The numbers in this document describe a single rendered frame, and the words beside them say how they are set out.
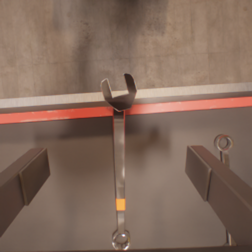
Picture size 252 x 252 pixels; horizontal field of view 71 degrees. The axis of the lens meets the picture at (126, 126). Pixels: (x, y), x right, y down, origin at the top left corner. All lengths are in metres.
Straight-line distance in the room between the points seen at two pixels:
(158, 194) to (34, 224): 0.20
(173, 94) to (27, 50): 1.18
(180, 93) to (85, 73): 0.96
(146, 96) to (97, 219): 0.22
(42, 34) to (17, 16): 0.19
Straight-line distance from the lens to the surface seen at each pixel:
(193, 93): 0.33
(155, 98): 0.31
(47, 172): 0.17
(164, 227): 0.33
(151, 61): 1.24
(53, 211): 0.33
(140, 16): 1.34
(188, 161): 0.16
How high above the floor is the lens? 1.18
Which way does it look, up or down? 86 degrees down
